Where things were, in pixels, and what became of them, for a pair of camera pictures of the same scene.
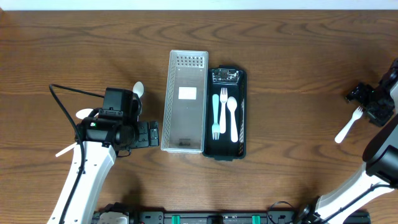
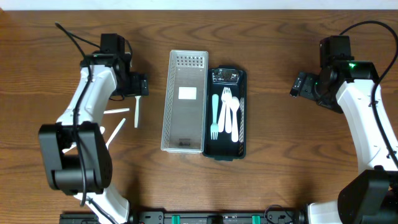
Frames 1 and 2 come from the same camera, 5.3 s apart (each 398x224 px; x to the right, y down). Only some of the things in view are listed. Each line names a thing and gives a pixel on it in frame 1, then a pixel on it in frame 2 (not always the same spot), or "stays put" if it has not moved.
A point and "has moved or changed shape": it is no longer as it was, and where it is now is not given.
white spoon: x=231 y=104 stays put
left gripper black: x=144 y=134 → x=140 y=85
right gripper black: x=365 y=99 → x=300 y=86
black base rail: x=232 y=217 stays put
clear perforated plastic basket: x=185 y=114 stays put
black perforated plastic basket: x=234 y=78 stays put
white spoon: x=138 y=88 has moved or changed shape
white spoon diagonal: x=66 y=149 stays put
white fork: x=356 y=114 → x=226 y=97
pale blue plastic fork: x=215 y=129 stays put
